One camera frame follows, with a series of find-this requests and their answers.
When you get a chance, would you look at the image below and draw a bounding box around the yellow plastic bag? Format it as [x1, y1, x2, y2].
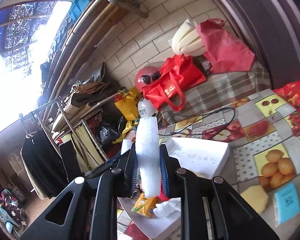
[114, 87, 142, 121]

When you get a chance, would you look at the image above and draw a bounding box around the dark red fabric bag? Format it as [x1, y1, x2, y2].
[196, 18, 255, 74]

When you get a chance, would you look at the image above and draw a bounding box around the red gift bag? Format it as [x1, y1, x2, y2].
[274, 81, 300, 113]

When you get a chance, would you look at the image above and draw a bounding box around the yellow tissue pack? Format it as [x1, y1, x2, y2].
[132, 193, 157, 218]

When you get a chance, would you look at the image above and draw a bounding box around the shiny red tote bag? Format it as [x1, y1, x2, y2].
[142, 55, 206, 112]

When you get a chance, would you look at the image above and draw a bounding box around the black cable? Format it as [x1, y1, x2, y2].
[158, 107, 236, 139]

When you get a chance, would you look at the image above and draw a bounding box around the black hanging garment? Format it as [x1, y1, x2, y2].
[20, 130, 69, 198]

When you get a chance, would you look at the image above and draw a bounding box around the grey metal door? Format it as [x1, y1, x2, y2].
[213, 0, 300, 88]

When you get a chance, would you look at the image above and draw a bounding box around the red helmet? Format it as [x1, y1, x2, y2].
[135, 66, 161, 92]

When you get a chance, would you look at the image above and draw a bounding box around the plaid blanket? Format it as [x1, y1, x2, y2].
[159, 61, 271, 128]

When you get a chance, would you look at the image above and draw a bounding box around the white foam sheet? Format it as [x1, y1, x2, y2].
[135, 116, 161, 198]

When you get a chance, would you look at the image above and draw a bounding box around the red plush ball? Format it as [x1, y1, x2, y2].
[157, 191, 169, 202]

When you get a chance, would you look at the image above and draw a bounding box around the blue tissue pack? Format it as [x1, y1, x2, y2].
[274, 183, 300, 225]

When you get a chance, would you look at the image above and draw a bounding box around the white foam tray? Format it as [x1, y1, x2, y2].
[119, 137, 230, 239]

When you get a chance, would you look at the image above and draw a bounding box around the yellow sponge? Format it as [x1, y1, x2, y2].
[240, 185, 269, 214]

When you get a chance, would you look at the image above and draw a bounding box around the white glove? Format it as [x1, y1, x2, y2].
[153, 198, 181, 218]

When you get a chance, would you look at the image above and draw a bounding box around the white helmet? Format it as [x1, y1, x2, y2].
[138, 98, 157, 118]

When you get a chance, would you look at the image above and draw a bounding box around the black plastic bag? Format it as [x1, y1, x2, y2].
[100, 121, 120, 145]

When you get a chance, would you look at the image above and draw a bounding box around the cream foam cushion roll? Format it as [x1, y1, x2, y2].
[171, 18, 207, 57]

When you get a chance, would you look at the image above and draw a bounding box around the fruit pattern tablecloth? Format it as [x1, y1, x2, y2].
[159, 89, 300, 239]

